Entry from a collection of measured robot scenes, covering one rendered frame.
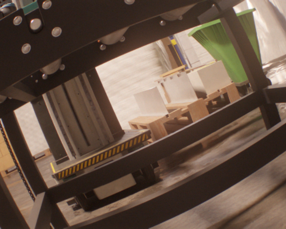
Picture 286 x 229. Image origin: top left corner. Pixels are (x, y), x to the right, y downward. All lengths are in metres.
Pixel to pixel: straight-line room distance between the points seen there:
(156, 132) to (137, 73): 1.77
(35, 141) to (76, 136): 7.00
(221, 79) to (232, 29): 1.69
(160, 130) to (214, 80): 0.61
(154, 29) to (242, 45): 0.44
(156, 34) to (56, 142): 1.41
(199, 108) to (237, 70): 0.95
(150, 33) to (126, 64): 3.23
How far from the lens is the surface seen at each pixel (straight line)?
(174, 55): 5.61
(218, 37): 4.42
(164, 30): 2.11
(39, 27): 1.09
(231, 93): 3.81
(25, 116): 10.10
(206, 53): 5.67
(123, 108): 5.40
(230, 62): 4.48
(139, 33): 2.09
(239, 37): 2.19
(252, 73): 2.19
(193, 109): 3.70
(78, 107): 3.14
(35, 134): 10.11
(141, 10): 1.14
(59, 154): 3.24
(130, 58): 5.31
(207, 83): 3.79
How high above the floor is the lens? 0.60
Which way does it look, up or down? 4 degrees down
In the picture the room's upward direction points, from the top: 24 degrees counter-clockwise
